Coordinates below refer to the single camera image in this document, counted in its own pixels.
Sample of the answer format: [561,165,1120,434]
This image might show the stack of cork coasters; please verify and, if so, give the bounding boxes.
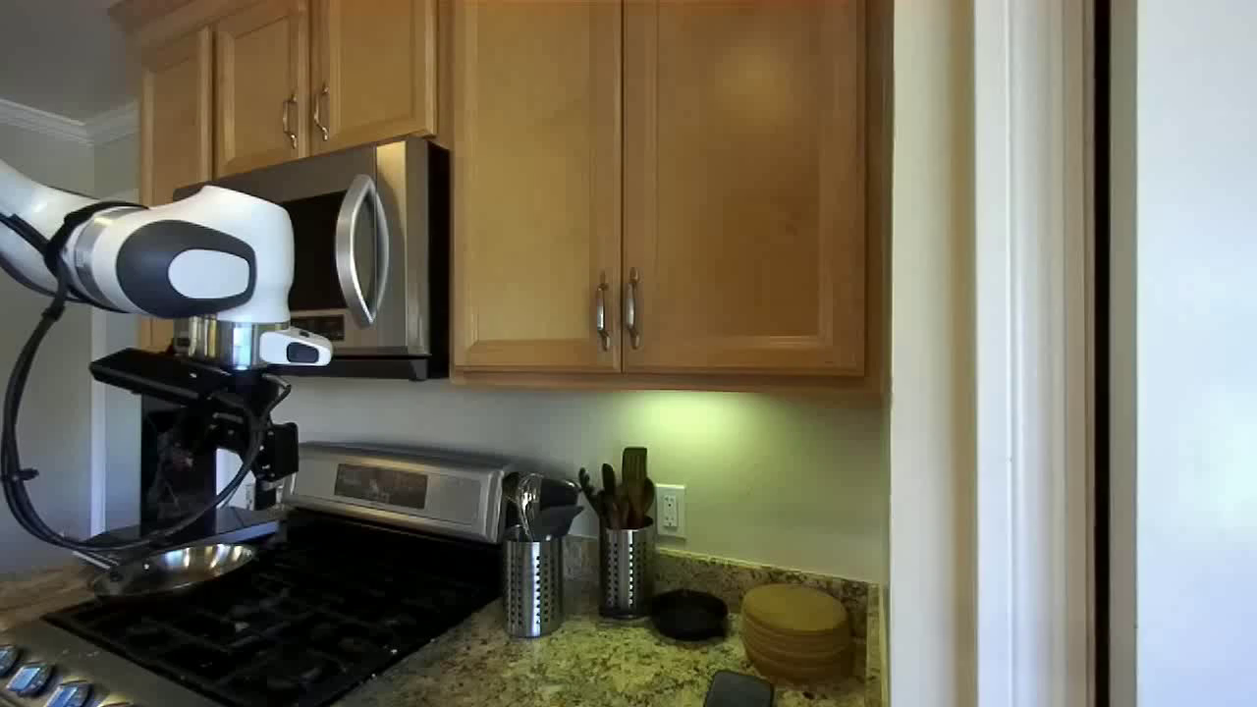
[737,586,849,682]

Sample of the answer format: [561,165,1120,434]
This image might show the steel frying pan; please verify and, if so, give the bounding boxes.
[78,539,255,597]

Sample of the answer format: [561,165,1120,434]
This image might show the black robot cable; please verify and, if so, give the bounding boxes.
[0,200,267,553]

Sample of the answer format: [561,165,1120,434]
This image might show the white wall outlet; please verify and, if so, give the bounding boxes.
[656,481,686,543]

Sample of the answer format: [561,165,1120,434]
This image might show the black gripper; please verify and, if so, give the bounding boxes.
[91,348,299,539]

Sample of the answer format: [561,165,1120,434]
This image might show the small black dish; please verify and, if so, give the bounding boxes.
[648,588,725,639]

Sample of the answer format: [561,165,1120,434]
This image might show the perforated utensil holder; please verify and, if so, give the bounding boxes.
[504,539,564,639]
[602,527,656,615]

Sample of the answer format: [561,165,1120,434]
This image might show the rear perforated utensil holder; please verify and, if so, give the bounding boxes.
[602,527,656,615]

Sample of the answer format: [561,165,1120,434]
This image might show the front perforated utensil holder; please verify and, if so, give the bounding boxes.
[504,539,564,639]

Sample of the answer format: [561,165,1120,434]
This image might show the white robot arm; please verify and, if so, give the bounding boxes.
[0,165,335,550]

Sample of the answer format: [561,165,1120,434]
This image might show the dark wooden utensils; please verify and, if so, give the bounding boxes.
[577,449,656,531]

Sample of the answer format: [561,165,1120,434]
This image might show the wooden cabinet door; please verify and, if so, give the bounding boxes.
[624,0,868,378]
[450,0,622,378]

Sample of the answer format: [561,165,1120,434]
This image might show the metal kitchen utensils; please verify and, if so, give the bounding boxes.
[505,470,582,543]

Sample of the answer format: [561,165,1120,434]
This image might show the upper left cabinet doors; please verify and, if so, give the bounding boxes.
[114,0,438,200]

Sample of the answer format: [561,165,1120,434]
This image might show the white door frame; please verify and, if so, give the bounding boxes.
[885,0,1100,707]

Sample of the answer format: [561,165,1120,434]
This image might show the door metal handle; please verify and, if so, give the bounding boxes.
[624,271,640,348]
[594,276,611,348]

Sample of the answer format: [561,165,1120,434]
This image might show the stainless steel gas stove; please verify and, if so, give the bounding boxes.
[0,445,519,707]

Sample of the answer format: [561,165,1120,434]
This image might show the stainless steel microwave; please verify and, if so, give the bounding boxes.
[225,136,450,379]

